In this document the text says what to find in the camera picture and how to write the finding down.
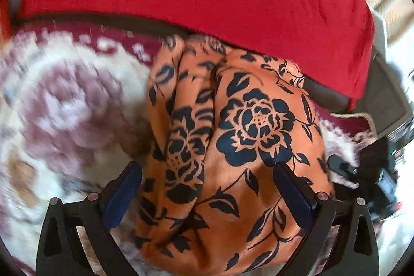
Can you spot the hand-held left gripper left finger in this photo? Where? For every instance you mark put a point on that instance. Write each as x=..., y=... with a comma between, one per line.
x=121, y=195

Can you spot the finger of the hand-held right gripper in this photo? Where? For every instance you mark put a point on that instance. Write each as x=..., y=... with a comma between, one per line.
x=338, y=162

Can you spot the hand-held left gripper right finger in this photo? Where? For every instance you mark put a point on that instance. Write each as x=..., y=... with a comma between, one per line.
x=296, y=198

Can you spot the orange floral garment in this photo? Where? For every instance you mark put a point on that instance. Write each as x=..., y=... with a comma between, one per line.
x=226, y=198

